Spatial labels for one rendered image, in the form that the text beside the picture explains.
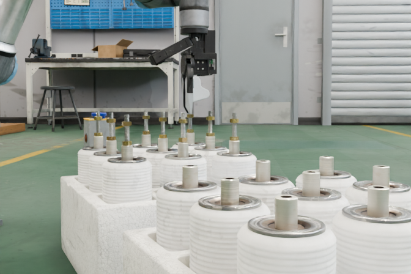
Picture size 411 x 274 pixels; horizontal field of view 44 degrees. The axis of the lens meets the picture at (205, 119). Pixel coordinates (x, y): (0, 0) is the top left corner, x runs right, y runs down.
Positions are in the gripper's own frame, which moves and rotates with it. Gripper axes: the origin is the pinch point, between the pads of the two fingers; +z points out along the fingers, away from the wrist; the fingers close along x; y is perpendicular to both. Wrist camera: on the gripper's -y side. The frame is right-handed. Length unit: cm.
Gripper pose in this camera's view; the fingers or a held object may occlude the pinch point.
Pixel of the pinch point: (186, 108)
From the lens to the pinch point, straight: 130.2
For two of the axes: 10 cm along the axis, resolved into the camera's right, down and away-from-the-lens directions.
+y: 9.8, -0.1, 2.0
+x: -2.0, -0.5, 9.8
